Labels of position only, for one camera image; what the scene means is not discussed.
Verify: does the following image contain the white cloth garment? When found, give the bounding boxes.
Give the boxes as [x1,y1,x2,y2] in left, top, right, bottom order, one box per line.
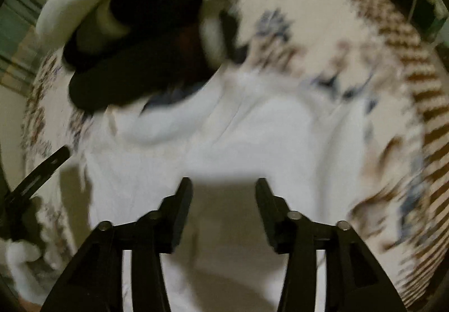
[84,72,366,311]

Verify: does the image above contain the black knitted garment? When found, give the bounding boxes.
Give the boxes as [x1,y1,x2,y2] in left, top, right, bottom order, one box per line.
[62,0,215,113]

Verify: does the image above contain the floral fleece blanket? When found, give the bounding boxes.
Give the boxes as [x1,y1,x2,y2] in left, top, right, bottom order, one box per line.
[20,0,449,309]

